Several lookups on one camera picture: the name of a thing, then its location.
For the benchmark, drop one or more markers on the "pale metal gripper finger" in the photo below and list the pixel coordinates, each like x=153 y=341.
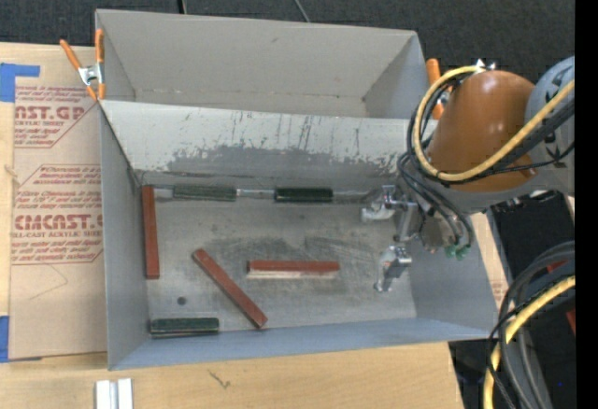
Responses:
x=374 y=214
x=391 y=269

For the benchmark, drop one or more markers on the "dark green flat block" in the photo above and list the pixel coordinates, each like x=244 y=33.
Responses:
x=184 y=326
x=303 y=195
x=204 y=192

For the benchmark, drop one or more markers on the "grey metal bin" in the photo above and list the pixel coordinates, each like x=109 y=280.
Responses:
x=289 y=229

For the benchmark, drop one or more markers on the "red-brown flat block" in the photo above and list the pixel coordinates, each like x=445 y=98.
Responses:
x=293 y=267
x=230 y=288
x=150 y=234

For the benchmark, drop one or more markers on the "brown cardboard board red print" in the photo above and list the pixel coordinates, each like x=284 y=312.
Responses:
x=56 y=211

